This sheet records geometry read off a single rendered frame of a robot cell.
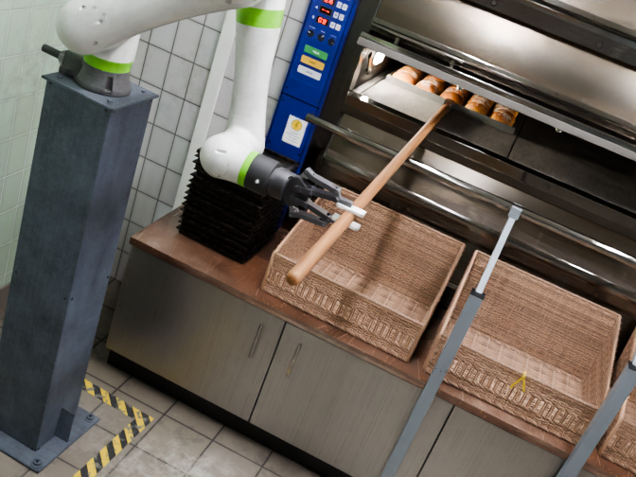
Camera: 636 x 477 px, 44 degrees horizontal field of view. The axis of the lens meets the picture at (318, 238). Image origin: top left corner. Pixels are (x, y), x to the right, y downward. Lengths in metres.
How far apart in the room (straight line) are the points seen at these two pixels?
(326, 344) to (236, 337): 0.32
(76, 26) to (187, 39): 1.21
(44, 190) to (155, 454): 1.02
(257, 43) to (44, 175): 0.70
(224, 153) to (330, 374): 1.01
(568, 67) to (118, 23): 1.49
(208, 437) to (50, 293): 0.87
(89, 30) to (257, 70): 0.40
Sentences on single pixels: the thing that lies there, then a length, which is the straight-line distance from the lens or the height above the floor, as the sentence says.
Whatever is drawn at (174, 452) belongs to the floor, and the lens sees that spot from 2.85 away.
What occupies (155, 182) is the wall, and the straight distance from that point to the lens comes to 3.32.
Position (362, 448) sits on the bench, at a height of 0.23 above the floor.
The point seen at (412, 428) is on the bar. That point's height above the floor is 0.43.
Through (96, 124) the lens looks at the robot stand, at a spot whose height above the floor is 1.14.
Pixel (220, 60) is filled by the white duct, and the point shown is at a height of 1.11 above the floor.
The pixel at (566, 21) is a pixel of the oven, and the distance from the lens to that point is 2.74.
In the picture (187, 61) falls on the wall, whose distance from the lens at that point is 3.13.
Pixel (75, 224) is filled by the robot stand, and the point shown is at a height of 0.84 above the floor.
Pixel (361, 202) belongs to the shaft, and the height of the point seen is 1.21.
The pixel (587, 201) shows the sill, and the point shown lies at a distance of 2.85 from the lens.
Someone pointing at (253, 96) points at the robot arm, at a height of 1.34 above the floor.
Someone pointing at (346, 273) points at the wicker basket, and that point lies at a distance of 2.96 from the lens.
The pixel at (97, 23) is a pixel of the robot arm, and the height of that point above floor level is 1.42.
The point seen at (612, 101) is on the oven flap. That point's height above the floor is 1.51.
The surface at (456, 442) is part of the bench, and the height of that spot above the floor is 0.42.
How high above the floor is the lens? 1.95
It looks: 26 degrees down
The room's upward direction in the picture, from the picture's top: 21 degrees clockwise
